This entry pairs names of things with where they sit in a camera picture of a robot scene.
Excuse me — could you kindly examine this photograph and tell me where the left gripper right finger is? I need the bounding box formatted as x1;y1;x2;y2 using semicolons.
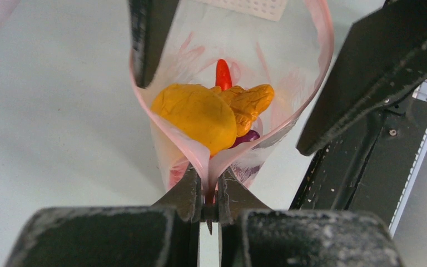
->
217;169;404;266

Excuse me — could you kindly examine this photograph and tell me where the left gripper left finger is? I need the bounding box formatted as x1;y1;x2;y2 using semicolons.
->
6;165;202;266

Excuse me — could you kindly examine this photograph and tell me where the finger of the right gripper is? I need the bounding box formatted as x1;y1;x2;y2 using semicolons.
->
127;0;179;88
296;1;427;156

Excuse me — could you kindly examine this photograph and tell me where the red chili pepper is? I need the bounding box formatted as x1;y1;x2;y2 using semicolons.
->
215;58;232;91

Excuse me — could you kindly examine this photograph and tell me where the clear zip top bag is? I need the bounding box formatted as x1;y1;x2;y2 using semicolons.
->
128;1;334;201

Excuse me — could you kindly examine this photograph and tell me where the purple onion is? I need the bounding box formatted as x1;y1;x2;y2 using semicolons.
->
230;130;260;148

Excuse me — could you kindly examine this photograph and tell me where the yellow mango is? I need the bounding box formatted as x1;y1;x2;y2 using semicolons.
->
151;83;237;156

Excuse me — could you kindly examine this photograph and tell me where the orange fried snack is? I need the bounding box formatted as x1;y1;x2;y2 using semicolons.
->
211;84;275;137

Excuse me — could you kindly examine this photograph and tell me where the white plastic basket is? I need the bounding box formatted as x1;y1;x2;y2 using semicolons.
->
198;0;288;22

